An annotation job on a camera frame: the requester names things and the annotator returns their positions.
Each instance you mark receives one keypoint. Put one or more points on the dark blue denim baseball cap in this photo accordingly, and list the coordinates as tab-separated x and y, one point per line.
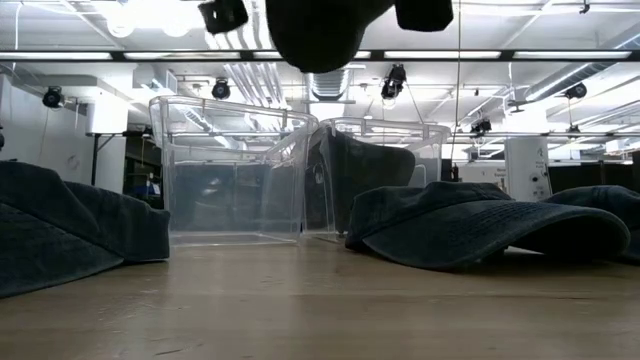
60	235
610	200
475	225

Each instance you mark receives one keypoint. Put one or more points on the white LED light strip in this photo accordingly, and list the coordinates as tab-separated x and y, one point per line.
442	54
182	55
262	55
572	54
55	55

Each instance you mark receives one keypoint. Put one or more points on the black ceiling track light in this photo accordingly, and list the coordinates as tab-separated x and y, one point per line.
573	130
220	89
481	126
584	7
394	80
576	91
52	98

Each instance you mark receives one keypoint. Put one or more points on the clear plastic storage bin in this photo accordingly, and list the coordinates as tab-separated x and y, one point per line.
430	150
235	200

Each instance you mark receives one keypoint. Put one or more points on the white box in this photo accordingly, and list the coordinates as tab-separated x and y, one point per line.
480	172

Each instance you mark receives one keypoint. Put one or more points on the dark storage shelf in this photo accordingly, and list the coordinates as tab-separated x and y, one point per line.
142	170

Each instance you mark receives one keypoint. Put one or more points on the white cylindrical air purifier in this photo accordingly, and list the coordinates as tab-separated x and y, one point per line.
525	160

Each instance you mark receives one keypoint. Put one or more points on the white table black legs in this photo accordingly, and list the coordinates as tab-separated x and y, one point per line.
94	155

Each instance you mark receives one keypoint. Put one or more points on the dark room partition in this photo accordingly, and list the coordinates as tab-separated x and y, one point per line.
575	177

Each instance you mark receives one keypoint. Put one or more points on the ribbed ventilation duct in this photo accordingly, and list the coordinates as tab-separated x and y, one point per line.
328	82

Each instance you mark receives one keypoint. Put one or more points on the large grey ceiling duct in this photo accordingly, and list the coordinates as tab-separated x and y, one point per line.
575	75

